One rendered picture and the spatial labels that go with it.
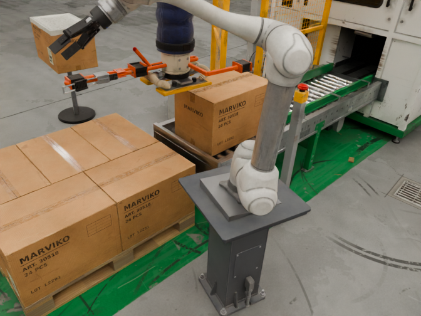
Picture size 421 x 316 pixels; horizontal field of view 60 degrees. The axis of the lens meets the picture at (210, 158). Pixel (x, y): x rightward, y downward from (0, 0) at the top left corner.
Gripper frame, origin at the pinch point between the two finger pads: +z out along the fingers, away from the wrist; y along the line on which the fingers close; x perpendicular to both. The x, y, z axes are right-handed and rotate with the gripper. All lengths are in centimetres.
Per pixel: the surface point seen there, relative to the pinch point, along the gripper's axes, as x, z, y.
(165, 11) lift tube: -2, -48, -68
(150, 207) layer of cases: 76, 33, -92
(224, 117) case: 65, -41, -107
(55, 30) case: -82, 14, -217
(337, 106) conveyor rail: 129, -131, -177
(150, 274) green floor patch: 109, 61, -91
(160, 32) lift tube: 3, -40, -76
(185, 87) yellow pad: 34, -32, -84
